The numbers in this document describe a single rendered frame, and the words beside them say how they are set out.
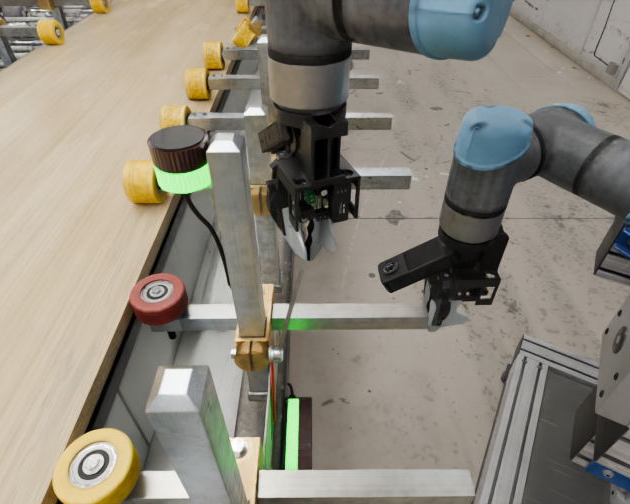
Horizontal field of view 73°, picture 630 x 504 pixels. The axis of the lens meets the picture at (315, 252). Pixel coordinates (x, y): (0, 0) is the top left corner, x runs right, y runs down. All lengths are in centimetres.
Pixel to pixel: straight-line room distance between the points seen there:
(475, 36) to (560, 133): 28
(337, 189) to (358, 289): 149
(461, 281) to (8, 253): 72
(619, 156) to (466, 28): 28
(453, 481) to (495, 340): 132
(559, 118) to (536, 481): 99
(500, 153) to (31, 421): 60
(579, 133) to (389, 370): 124
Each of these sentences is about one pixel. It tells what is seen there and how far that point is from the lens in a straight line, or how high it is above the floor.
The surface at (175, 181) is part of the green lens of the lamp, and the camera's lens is 46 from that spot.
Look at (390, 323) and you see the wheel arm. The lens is 69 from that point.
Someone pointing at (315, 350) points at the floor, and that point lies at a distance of 169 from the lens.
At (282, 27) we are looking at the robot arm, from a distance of 39.
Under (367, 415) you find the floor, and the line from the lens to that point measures 156.
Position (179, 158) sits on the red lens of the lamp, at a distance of 45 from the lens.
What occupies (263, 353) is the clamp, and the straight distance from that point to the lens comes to 63.
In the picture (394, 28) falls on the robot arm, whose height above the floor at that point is 129.
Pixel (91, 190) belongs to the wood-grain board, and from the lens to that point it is 97.
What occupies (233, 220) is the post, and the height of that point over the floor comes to 108.
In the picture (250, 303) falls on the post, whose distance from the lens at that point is 58.
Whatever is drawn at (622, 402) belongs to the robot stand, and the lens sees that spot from 60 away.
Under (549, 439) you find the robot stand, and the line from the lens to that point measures 144.
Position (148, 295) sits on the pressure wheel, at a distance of 69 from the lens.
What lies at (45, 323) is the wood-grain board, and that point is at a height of 90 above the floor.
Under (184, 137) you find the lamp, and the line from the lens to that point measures 47.
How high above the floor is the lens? 137
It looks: 41 degrees down
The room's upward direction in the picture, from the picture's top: straight up
